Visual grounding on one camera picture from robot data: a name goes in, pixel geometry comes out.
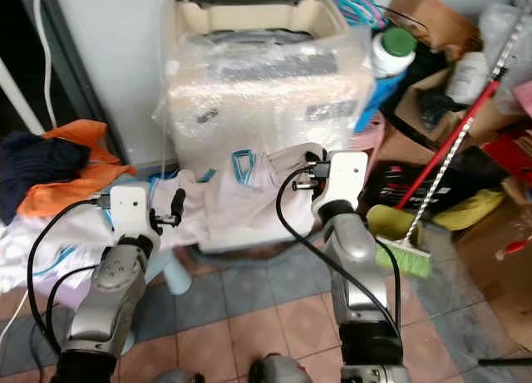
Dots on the navy blue cloth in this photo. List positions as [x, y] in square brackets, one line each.
[37, 163]

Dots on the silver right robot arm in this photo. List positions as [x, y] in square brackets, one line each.
[353, 250]

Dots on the white garment with blue trim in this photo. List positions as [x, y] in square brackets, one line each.
[241, 208]

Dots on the white bottle with green cap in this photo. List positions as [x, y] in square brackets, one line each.
[395, 52]

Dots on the bubble-wrapped cream washing machine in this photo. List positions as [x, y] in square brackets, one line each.
[266, 92]

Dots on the tall brown cardboard box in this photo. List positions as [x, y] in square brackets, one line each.
[436, 22]

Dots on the blue plastic basket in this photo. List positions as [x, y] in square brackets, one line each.
[382, 96]

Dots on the orange cloth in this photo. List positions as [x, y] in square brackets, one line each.
[58, 192]

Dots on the pale blue stool leg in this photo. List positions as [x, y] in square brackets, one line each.
[176, 275]

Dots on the white pipe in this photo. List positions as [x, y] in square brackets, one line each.
[18, 96]

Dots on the grey robot legs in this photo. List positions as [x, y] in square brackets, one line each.
[278, 371]

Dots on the open brown cardboard box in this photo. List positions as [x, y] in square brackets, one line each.
[411, 109]

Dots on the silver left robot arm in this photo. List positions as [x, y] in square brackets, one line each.
[112, 292]

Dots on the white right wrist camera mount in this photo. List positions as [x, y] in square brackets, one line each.
[345, 177]

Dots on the white detergent bottle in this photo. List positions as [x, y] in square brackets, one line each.
[468, 77]

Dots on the small red object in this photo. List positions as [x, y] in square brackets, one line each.
[515, 247]

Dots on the yellow cloth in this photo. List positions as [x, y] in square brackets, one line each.
[470, 208]

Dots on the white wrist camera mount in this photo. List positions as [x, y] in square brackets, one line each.
[131, 207]
[345, 177]

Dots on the dark grey door frame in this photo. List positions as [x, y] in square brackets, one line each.
[71, 59]

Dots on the flat brown cardboard sheet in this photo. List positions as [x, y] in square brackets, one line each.
[495, 292]

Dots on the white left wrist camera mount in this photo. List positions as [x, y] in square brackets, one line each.
[131, 207]

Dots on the red plastic container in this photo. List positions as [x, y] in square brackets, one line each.
[511, 154]

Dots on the white clothes pile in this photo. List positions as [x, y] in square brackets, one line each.
[50, 242]

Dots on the blue and pink hangers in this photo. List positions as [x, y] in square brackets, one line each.
[353, 2]

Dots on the black printed box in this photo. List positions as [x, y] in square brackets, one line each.
[399, 179]

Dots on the pink plastic stool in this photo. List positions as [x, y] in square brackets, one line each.
[370, 138]

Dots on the clear plastic bag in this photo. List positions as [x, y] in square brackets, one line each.
[503, 34]

